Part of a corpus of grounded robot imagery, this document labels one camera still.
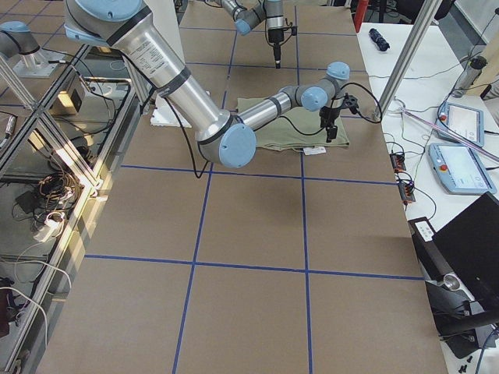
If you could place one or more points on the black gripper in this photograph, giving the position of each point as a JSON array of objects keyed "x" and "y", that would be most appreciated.
[
  {"x": 275, "y": 37},
  {"x": 327, "y": 115}
]

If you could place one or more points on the olive green long-sleeve shirt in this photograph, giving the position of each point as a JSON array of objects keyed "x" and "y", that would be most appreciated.
[{"x": 296, "y": 129}]

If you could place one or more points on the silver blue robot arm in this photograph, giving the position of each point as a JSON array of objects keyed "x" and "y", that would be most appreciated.
[
  {"x": 222, "y": 138},
  {"x": 247, "y": 19}
]

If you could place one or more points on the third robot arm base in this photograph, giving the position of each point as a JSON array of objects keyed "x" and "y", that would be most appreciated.
[{"x": 17, "y": 39}]

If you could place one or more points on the white paper price tag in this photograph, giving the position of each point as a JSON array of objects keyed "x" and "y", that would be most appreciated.
[{"x": 308, "y": 151}]

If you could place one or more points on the orange black circuit board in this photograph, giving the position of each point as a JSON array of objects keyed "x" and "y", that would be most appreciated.
[{"x": 398, "y": 162}]

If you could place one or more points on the folded dark blue umbrella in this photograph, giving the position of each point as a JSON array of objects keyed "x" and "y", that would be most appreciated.
[{"x": 378, "y": 40}]

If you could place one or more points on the far blue teach pendant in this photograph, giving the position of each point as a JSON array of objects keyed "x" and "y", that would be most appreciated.
[{"x": 464, "y": 121}]

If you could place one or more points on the blue teach pendant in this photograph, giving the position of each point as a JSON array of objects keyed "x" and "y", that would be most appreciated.
[
  {"x": 464, "y": 121},
  {"x": 460, "y": 170}
]

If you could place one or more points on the near blue teach pendant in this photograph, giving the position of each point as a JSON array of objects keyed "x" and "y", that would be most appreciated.
[{"x": 460, "y": 170}]

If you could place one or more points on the grey water bottle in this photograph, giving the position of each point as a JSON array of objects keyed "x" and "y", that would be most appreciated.
[{"x": 472, "y": 70}]

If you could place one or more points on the black laptop computer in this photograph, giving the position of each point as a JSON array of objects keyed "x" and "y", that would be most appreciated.
[{"x": 466, "y": 246}]

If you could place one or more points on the aluminium frame post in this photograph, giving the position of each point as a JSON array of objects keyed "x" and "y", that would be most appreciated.
[{"x": 422, "y": 22}]

